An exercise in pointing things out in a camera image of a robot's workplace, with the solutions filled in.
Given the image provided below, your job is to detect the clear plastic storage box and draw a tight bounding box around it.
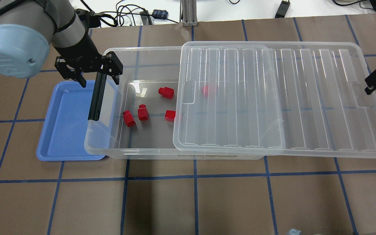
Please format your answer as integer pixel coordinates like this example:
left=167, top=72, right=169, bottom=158
left=84, top=46, right=268, bottom=160

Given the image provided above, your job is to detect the blue usb hub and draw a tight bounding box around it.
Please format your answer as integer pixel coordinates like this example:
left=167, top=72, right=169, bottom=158
left=151, top=9, right=169, bottom=20

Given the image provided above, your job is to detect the clear plastic box lid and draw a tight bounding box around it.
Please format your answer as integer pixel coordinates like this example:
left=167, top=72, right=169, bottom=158
left=173, top=41, right=376, bottom=159

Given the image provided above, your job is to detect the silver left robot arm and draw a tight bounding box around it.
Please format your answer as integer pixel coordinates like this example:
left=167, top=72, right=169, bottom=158
left=0, top=0, right=123, bottom=88

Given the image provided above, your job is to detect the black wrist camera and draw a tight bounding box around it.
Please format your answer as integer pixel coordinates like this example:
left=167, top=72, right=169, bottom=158
left=75, top=8, right=102, bottom=30

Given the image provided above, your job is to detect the black power adapter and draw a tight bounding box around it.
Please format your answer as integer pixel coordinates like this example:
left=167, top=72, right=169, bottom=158
left=274, top=0, right=290, bottom=18

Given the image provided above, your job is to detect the blue plastic tray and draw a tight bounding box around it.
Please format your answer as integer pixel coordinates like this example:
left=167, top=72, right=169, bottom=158
left=36, top=79, right=123, bottom=162

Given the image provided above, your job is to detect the red block under lid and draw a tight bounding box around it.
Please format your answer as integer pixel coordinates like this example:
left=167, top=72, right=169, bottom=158
left=201, top=84, right=217, bottom=98

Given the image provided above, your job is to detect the aluminium frame post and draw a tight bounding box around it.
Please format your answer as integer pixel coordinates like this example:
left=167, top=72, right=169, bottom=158
left=180, top=0, right=198, bottom=28

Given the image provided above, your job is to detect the red block hollow side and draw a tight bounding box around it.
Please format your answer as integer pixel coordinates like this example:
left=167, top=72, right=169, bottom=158
left=164, top=110, right=176, bottom=122

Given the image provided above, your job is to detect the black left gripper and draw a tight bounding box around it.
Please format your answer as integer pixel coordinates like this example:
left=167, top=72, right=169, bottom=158
left=54, top=52, right=124, bottom=88

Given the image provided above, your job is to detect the red block with stud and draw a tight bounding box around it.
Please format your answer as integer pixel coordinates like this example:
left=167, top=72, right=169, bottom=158
left=138, top=104, right=149, bottom=121
left=158, top=86, right=175, bottom=99
left=122, top=110, right=136, bottom=127

